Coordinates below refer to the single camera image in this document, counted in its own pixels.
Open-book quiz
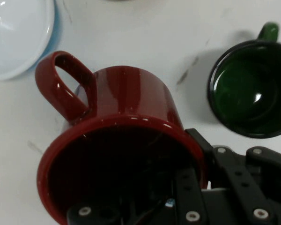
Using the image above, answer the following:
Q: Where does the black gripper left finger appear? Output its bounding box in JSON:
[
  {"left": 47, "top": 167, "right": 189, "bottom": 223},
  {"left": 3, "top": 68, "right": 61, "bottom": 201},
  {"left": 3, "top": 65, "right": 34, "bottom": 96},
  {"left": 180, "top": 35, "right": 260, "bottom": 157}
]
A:
[{"left": 66, "top": 167, "right": 209, "bottom": 225}]

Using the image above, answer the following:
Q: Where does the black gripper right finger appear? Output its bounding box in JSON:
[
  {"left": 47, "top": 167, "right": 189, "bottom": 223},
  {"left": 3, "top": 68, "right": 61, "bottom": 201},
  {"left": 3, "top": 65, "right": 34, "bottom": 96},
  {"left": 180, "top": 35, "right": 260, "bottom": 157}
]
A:
[{"left": 185, "top": 127, "right": 281, "bottom": 225}]

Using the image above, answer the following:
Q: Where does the red speckled mug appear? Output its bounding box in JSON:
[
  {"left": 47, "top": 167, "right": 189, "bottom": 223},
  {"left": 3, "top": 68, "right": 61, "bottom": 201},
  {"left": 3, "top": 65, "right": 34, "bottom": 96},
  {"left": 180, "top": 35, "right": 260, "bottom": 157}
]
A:
[{"left": 34, "top": 51, "right": 209, "bottom": 225}]

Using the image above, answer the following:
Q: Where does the dark green enamel mug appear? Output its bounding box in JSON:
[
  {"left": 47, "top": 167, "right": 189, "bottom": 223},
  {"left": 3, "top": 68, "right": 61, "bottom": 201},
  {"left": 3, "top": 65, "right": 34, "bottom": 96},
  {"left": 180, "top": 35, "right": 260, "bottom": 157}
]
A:
[{"left": 207, "top": 22, "right": 281, "bottom": 139}]

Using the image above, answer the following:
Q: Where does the blue bowl with white inside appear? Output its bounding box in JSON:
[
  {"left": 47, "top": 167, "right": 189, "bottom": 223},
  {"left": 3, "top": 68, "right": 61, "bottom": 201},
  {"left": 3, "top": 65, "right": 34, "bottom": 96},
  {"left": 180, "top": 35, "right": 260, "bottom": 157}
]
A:
[{"left": 0, "top": 0, "right": 62, "bottom": 82}]

